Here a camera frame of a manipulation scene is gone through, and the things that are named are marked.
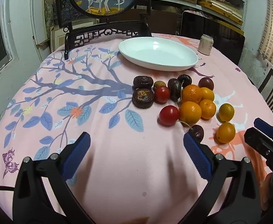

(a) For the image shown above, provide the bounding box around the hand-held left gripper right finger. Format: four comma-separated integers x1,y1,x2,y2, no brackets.
178,133,261,224

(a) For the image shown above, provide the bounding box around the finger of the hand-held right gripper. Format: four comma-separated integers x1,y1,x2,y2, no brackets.
244,127,273,157
255,119,273,136

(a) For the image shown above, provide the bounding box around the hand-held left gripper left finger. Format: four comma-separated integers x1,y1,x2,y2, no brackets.
12,132,97,224

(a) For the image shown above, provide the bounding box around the dark cherry with stem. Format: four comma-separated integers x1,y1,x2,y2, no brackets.
177,121,204,143

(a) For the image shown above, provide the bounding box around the yellow plum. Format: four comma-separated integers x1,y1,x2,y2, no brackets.
216,122,236,143
218,103,235,122

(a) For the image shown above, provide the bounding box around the large orange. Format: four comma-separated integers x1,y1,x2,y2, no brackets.
179,101,202,125
181,84,202,105

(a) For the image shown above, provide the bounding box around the small orange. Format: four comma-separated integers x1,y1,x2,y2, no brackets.
199,99,217,119
200,87,215,102

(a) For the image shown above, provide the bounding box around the red tomato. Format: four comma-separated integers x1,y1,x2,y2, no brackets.
159,105,179,126

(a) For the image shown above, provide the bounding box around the long dark purple plum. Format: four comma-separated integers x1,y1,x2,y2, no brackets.
167,78,183,102

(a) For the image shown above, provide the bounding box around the dark red plum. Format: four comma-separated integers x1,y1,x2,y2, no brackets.
198,77,214,91

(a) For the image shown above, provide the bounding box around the round dark purple plum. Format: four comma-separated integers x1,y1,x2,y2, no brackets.
177,74,193,88

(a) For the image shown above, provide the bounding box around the dark brown wrinkled fruit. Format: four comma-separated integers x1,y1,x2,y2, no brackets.
133,75,154,89
132,88,155,109

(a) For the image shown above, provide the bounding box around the small green plum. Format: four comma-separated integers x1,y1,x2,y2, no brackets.
153,80,167,90

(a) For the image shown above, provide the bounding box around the white oval plate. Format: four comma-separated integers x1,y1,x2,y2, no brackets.
118,37,199,72

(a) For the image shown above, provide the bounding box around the brown slatted wooden chair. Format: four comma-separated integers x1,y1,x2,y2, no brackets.
259,68,273,122

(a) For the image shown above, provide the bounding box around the pink floral tablecloth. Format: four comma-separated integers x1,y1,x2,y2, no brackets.
0,34,273,224

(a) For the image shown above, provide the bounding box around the pale beverage can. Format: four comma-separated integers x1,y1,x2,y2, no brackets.
198,34,214,56

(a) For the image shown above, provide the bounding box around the black panel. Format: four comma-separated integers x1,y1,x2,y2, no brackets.
181,10,246,66

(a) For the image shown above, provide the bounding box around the dark carved wooden chair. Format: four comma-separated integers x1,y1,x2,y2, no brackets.
64,21,154,60

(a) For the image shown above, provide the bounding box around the shelf with stacked boards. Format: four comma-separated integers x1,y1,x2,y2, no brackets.
152,0,247,35

